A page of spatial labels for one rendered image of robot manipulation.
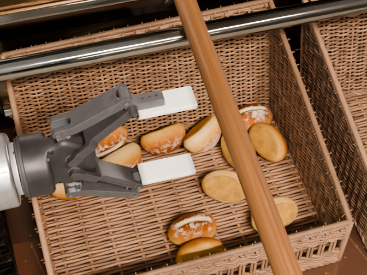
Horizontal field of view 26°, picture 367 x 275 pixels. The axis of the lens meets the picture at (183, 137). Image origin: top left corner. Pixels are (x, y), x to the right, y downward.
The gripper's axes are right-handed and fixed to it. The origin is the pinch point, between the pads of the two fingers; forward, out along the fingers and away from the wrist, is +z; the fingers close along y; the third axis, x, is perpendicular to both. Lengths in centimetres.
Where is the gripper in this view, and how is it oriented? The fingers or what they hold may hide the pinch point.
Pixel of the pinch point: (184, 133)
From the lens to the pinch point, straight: 96.6
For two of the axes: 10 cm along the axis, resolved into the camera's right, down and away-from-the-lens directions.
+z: 9.7, -2.0, 1.5
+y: 0.0, 5.9, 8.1
